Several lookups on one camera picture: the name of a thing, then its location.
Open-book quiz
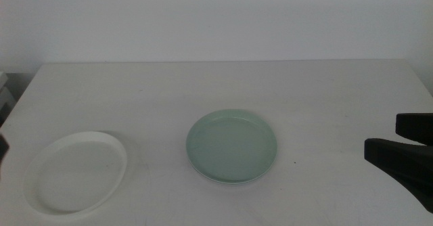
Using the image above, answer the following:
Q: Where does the white shallow bowl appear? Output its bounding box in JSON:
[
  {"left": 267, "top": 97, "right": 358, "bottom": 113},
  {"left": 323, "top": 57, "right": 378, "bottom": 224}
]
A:
[{"left": 22, "top": 131, "right": 129, "bottom": 217}]

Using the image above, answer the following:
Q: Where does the pale green shallow bowl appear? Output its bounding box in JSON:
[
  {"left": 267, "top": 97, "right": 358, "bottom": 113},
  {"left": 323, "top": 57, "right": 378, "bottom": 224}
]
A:
[{"left": 185, "top": 108, "right": 279, "bottom": 185}]

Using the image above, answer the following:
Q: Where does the grey shallow bowl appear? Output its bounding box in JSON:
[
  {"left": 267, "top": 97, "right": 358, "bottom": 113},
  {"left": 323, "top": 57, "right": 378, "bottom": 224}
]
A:
[{"left": 186, "top": 151, "right": 277, "bottom": 186}]

